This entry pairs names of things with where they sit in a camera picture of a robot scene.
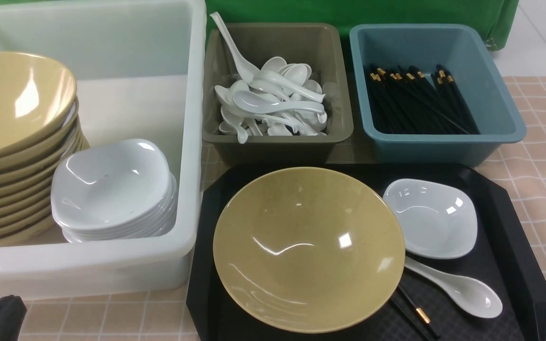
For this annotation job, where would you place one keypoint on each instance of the stack of white dishes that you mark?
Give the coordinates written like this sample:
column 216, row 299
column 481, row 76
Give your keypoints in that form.
column 123, row 190

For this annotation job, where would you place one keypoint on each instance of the tan noodle bowl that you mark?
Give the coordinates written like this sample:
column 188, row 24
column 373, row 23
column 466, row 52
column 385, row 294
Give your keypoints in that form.
column 308, row 250

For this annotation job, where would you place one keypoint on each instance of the black chopstick gold band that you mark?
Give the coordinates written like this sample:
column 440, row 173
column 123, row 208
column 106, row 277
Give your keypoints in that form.
column 424, row 318

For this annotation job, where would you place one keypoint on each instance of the white square dish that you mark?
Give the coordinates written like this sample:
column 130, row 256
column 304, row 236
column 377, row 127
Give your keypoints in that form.
column 437, row 221

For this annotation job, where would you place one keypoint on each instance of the large white plastic tub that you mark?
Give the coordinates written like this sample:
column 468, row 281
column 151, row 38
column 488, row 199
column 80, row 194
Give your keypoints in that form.
column 139, row 69

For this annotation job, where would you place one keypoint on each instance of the olive-brown plastic bin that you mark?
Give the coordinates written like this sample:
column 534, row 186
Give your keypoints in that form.
column 316, row 44

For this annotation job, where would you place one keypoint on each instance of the blue plastic bin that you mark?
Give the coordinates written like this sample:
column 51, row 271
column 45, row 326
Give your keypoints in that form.
column 460, row 49

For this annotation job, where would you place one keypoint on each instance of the pile of white spoons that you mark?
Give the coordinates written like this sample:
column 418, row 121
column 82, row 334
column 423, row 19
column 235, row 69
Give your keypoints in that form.
column 277, row 99

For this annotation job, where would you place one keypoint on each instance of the checkered peach tablecloth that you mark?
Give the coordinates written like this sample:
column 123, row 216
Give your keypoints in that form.
column 162, row 316

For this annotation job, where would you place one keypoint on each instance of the pile of black chopsticks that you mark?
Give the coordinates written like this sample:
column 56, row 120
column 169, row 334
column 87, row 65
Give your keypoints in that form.
column 405, row 101

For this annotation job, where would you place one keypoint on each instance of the green cloth backdrop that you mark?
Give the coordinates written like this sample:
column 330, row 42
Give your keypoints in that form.
column 363, row 12

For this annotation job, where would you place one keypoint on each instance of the white ceramic soup spoon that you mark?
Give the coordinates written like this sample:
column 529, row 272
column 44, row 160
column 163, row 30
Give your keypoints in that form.
column 471, row 295

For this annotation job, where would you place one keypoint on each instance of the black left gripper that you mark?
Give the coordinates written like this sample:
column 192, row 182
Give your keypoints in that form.
column 12, row 314

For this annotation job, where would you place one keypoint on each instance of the black serving tray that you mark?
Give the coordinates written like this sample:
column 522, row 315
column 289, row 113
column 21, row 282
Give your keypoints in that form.
column 502, row 258

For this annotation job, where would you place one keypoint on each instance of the stack of tan bowls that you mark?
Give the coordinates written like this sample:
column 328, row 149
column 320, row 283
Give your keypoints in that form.
column 39, row 128

